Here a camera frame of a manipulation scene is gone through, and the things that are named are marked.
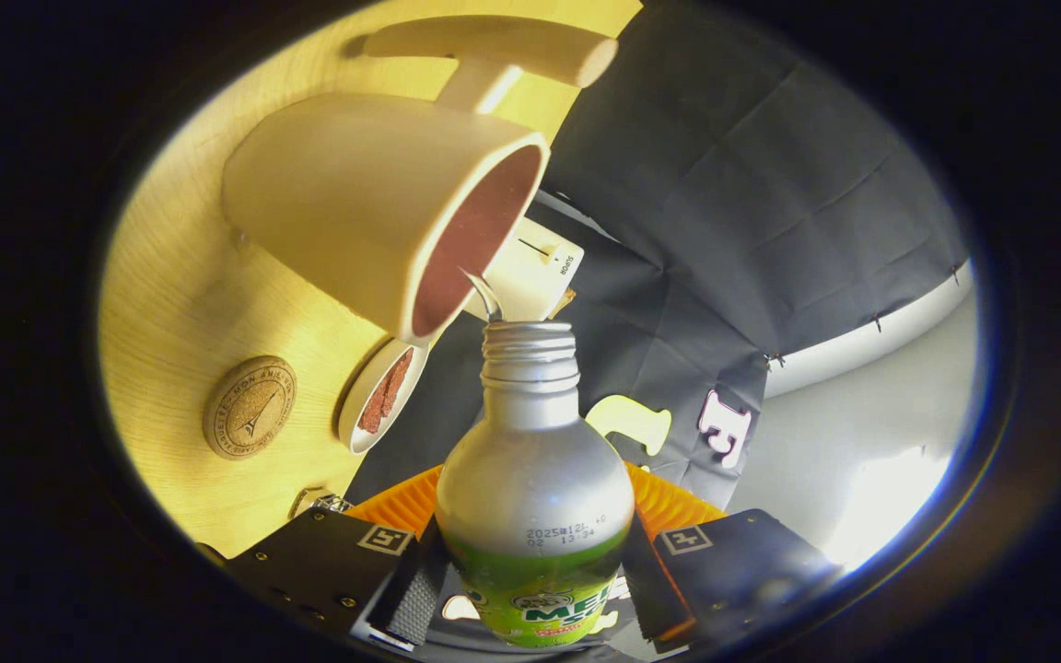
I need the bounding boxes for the round cork coaster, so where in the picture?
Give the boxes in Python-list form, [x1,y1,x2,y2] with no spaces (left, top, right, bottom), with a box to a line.
[203,355,298,460]

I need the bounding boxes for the cream cup with handle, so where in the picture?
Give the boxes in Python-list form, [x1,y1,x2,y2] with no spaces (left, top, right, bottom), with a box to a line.
[222,14,619,343]

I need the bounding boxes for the wooden table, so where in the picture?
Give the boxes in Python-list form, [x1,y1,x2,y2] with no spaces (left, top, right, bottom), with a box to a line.
[98,0,647,561]

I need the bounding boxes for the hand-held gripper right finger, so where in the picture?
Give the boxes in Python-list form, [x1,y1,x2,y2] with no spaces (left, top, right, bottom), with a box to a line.
[623,463,840,646]

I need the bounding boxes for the silver green juice bottle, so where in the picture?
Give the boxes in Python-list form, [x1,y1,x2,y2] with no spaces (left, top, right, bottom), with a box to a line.
[435,320,635,649]

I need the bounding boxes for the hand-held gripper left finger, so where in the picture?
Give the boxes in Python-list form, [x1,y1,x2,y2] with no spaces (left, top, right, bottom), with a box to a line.
[217,465,450,653]

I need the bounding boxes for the small white round dish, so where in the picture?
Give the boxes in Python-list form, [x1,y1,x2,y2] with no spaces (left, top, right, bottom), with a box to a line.
[337,338,432,456]

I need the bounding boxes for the red meat slices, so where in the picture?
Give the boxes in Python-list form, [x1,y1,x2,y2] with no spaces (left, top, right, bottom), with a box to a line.
[357,347,414,434]

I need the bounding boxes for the white toaster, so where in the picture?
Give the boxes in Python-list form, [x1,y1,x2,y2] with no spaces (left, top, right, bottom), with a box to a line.
[461,216,585,323]

